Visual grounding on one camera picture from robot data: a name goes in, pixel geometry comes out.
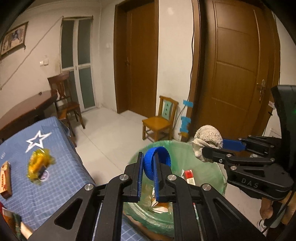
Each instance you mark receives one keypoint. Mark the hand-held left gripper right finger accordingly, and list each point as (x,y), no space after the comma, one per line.
(157,185)

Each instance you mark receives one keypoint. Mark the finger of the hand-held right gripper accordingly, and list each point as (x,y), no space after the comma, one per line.
(233,145)
(215,154)

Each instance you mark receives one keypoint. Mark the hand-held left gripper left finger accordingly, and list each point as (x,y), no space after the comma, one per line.
(140,180)

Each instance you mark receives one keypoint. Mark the trash bin with green bag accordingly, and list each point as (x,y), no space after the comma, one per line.
(208,171)

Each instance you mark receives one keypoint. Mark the grey towel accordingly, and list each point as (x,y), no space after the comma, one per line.
(207,136)

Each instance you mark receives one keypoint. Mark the blue plastic lid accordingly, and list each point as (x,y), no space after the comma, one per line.
(150,162)

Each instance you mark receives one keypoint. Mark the white red medicine box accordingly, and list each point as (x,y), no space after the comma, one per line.
(188,175)

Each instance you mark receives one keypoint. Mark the green scrub pad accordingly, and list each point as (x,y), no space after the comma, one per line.
(16,223)

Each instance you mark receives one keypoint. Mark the person's right forearm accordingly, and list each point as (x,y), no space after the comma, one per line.
(268,208)

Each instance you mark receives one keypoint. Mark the blue tape strip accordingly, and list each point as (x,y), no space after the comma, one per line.
(185,124)
(188,103)

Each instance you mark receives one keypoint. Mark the small chair with green back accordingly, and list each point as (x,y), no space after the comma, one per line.
(157,122)

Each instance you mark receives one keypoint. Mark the brown panelled entrance door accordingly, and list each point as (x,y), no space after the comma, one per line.
(235,69)

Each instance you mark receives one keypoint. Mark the blue checkered tablecloth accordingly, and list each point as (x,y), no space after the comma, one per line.
(57,185)

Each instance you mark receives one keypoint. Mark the yellow plastic bag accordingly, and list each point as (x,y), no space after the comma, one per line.
(38,165)

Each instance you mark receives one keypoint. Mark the dark wooden chair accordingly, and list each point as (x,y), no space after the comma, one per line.
(62,92)

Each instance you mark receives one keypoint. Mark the brown wooden door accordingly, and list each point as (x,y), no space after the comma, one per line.
(138,58)

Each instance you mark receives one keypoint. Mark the glass double door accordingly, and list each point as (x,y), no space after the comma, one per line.
(77,62)

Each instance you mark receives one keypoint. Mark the brown printed long carton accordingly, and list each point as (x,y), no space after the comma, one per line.
(5,180)

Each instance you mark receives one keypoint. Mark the dark wooden dining table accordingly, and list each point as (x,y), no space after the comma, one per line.
(23,111)

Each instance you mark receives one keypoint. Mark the white wall socket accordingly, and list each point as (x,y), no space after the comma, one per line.
(44,62)

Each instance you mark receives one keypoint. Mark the framed wall picture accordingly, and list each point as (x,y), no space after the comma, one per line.
(13,39)

